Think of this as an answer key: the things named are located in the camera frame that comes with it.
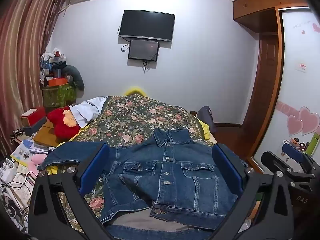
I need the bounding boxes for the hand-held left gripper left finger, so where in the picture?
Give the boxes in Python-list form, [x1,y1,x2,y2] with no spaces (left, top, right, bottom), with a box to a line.
[27,142,112,240]

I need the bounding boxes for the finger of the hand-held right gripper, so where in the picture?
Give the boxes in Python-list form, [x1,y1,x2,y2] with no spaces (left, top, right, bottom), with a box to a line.
[282,142,313,167]
[261,151,291,173]

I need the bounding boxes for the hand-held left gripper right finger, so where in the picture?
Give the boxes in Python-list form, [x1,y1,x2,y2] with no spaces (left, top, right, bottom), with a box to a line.
[211,142,296,240]

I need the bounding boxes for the blue denim jacket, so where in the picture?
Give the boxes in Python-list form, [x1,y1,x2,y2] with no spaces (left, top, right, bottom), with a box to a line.
[37,128,248,240]

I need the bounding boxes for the green bottle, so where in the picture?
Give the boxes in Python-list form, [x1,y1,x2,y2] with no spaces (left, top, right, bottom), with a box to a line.
[305,134,320,155]

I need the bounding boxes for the pink heart decal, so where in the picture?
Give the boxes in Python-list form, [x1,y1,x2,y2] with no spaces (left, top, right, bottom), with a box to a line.
[286,106,320,137]

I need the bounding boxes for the red plush toy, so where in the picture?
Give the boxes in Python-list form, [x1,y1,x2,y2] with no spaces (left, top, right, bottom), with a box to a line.
[47,106,81,143]

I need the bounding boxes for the dark blue pillow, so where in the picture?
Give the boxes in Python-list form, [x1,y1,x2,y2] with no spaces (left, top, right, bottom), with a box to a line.
[197,106,218,133]

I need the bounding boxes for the pale blue white cloth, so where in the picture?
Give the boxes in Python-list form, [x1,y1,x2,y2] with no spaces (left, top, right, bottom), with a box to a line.
[69,96,108,128]

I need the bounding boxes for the brown wooden board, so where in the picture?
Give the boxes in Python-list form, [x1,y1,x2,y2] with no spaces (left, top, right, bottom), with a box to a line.
[32,121,63,148]

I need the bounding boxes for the pink plush toy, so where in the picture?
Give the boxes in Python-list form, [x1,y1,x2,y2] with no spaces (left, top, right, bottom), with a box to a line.
[27,154,48,178]

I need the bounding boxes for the dark floral blanket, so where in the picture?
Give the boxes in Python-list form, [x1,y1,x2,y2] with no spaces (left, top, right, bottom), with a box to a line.
[57,94,218,233]

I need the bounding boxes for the pile of books and papers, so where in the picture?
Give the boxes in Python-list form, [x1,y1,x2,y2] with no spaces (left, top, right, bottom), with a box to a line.
[10,139,52,168]

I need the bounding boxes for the dark blue box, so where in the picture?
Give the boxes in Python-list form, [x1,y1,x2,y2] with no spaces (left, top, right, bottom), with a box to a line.
[23,116,48,136]

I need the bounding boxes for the red box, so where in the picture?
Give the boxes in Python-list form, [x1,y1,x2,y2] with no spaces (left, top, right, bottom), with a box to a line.
[20,107,46,127]

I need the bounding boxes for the wooden wardrobe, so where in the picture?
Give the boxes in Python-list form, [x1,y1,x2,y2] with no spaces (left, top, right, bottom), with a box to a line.
[232,0,320,175]

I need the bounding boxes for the orange box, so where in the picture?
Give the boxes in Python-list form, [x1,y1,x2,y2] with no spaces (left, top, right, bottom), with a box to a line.
[48,78,68,87]

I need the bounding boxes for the grey garment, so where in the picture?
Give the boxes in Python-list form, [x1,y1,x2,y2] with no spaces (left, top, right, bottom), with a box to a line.
[64,65,85,90]

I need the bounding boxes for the pile of mixed clutter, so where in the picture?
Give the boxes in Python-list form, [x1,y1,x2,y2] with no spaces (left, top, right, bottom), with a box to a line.
[39,47,68,85]

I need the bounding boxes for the striped brown curtain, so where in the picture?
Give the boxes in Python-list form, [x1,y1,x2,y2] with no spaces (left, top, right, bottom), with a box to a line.
[0,0,70,160]

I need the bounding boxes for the tangle of cables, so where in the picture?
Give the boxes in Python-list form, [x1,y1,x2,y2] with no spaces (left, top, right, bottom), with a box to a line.
[0,171,34,229]

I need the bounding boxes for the small black wall monitor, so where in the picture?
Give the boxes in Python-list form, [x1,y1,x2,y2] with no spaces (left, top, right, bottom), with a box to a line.
[128,38,160,62]

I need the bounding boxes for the black wall television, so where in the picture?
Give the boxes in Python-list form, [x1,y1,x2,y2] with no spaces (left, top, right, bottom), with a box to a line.
[119,9,175,42]

